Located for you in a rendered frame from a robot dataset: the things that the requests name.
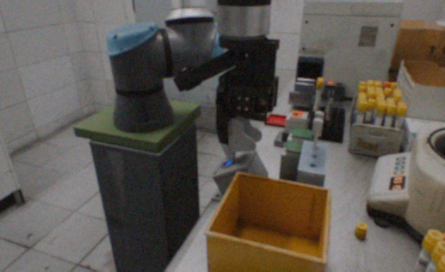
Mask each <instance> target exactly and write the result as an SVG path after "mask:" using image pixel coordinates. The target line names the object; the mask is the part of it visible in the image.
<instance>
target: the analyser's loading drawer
mask: <svg viewBox="0 0 445 272"><path fill-rule="evenodd" d="M316 83H317V81H315V80H307V79H299V78H297V81H296V83H295V84H294V91H290V92H289V100H288V104H290V105H296V106H301V107H308V108H310V106H311V103H312V100H313V97H314V94H315V91H316V89H317V88H316Z"/></svg>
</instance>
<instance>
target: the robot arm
mask: <svg viewBox="0 0 445 272"><path fill-rule="evenodd" d="M270 4H271V0H217V24H213V15H212V14H211V13H210V12H208V11H207V5H206V0H169V5H170V13H169V14H168V15H167V18H165V26H166V28H158V25H157V24H156V23H155V22H135V23H130V24H127V25H124V26H121V27H119V28H114V29H112V30H111V31H109V33H108V34H107V38H106V41H107V47H108V52H107V54H108V56H109V60H110V68H111V72H112V77H113V80H114V88H115V93H116V97H115V103H114V112H113V115H112V116H113V122H114V126H115V127H116V128H117V130H121V131H123V132H127V133H149V132H152V131H156V130H160V129H163V128H164V127H167V126H168V125H170V124H171V123H172V122H173V120H174V119H175V114H174V109H173V108H172V106H171V105H170V102H169V97H168V96H167V95H166V92H165V91H164V81H163V79H166V78H172V77H173V81H174V84H175V85H176V87H177V88H178V90H179V92H183V91H185V90H186V92H187V91H190V90H194V89H196V87H198V86H199V85H201V82H204V81H206V80H208V79H209V78H211V77H213V76H217V75H219V74H220V73H221V72H224V71H226V72H224V74H223V75H221V76H219V85H218V87H217V90H216V98H215V106H216V130H217V134H218V137H219V142H220V146H221V147H222V149H223V151H224V153H225V155H226V156H227V158H228V159H229V162H234V158H235V155H236V151H254V150H255V149H256V142H258V141H261V140H262V132H261V131H260V130H257V129H256V128H255V127H253V126H252V125H251V124H250V120H252V121H261V122H267V113H273V109H274V107H275V108H276V107H277V97H278V88H279V76H276V75H275V63H276V53H277V50H279V49H280V41H281V40H279V39H268V36H267V35H269V24H270V11H271V5H270ZM224 48H225V49H229V50H228V51H226V52H224ZM246 53H247V56H246ZM234 66H235V67H234ZM232 67H234V68H232ZM231 68H232V69H231ZM229 69H230V70H229ZM228 70H229V71H228Z"/></svg>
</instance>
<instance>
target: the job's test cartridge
mask: <svg viewBox="0 0 445 272"><path fill-rule="evenodd" d="M307 114H308V113H305V112H300V111H293V112H292V113H291V114H288V116H287V118H286V120H285V129H284V133H289V132H290V130H294V129H295V128H298V129H303V130H307V125H308V119H307Z"/></svg>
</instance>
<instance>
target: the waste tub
mask: <svg viewBox="0 0 445 272"><path fill-rule="evenodd" d="M331 192H332V190H331V189H328V188H323V187H319V186H311V185H306V184H302V183H297V182H290V181H286V180H281V179H274V178H269V177H265V176H257V175H253V174H249V173H240V172H237V173H236V174H235V176H234V179H232V182H231V184H230V185H229V188H228V190H227V191H226V192H225V194H224V197H223V199H222V201H221V202H220V203H219V205H218V207H217V209H216V211H215V213H214V214H213V217H212V218H211V220H210V221H209V223H208V225H207V229H206V230H205V231H204V232H203V234H204V235H205V236H207V272H324V266H326V265H327V264H328V252H329V228H330V216H331Z"/></svg>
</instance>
